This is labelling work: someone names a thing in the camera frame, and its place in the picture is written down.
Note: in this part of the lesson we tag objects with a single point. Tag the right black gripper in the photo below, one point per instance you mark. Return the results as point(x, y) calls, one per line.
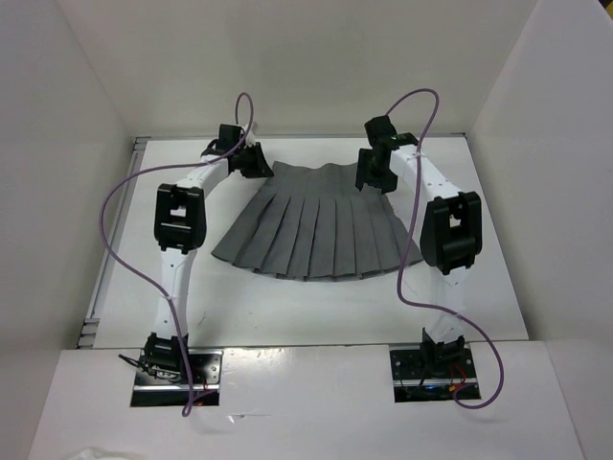
point(388, 183)

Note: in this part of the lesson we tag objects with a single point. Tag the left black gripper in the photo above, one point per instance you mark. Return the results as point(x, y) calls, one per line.
point(261, 168)

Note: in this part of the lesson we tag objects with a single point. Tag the grey pleated skirt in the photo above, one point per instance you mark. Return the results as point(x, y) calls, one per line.
point(312, 224)

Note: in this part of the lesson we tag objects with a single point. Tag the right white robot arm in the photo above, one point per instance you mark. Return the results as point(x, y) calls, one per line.
point(449, 234)

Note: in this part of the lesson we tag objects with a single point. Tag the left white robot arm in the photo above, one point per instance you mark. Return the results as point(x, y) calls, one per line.
point(180, 229)

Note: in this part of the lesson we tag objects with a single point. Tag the white crumpled plastic bag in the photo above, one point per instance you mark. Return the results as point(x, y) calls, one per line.
point(92, 453)

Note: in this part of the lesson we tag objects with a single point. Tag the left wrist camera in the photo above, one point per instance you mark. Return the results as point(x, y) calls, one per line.
point(234, 138)

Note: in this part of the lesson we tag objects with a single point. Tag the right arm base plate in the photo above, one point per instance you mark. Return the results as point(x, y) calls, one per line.
point(414, 382)

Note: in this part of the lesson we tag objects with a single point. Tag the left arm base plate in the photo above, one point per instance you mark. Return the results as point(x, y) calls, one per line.
point(162, 388)

